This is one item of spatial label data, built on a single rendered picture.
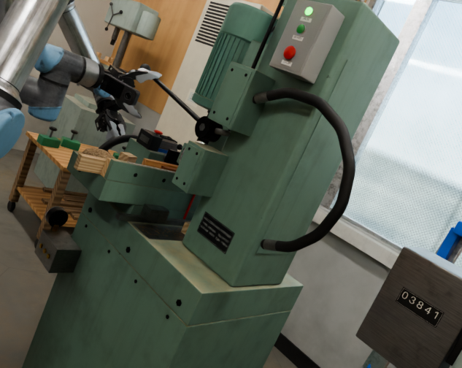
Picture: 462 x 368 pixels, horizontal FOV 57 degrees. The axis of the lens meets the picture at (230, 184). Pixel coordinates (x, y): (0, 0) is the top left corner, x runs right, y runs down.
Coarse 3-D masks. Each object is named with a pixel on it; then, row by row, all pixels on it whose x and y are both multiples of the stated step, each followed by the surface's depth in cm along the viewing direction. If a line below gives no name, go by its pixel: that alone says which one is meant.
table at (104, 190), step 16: (80, 176) 119; (96, 176) 113; (96, 192) 112; (112, 192) 113; (128, 192) 117; (144, 192) 120; (160, 192) 124; (176, 192) 128; (176, 208) 131; (192, 208) 136
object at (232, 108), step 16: (240, 64) 102; (224, 80) 104; (240, 80) 101; (256, 80) 100; (272, 80) 104; (224, 96) 104; (240, 96) 100; (224, 112) 103; (240, 112) 101; (256, 112) 105; (240, 128) 103
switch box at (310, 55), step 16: (304, 0) 95; (304, 16) 94; (320, 16) 91; (336, 16) 92; (288, 32) 96; (304, 32) 93; (320, 32) 91; (336, 32) 94; (304, 48) 93; (320, 48) 93; (272, 64) 98; (304, 64) 92; (320, 64) 95; (304, 80) 97
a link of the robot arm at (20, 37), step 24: (24, 0) 82; (48, 0) 83; (0, 24) 81; (24, 24) 81; (48, 24) 84; (0, 48) 79; (24, 48) 81; (0, 72) 78; (24, 72) 82; (0, 96) 77; (0, 120) 75; (24, 120) 83; (0, 144) 79
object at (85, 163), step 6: (78, 156) 108; (84, 156) 107; (90, 156) 109; (78, 162) 107; (84, 162) 108; (90, 162) 109; (96, 162) 110; (102, 162) 111; (78, 168) 108; (84, 168) 109; (90, 168) 110; (96, 168) 111; (102, 168) 112
